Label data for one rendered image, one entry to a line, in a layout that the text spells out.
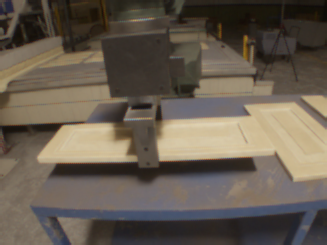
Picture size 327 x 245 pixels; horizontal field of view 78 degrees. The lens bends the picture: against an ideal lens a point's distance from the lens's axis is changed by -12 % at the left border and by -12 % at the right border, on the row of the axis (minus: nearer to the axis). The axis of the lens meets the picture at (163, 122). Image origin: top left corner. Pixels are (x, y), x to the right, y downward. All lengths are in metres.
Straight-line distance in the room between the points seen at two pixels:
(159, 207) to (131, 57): 0.38
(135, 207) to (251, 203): 0.30
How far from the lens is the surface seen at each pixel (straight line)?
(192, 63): 1.81
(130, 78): 0.48
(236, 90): 2.66
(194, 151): 0.58
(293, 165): 0.75
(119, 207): 0.63
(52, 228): 0.80
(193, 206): 0.61
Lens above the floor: 1.50
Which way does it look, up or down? 28 degrees down
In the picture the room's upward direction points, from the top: 5 degrees counter-clockwise
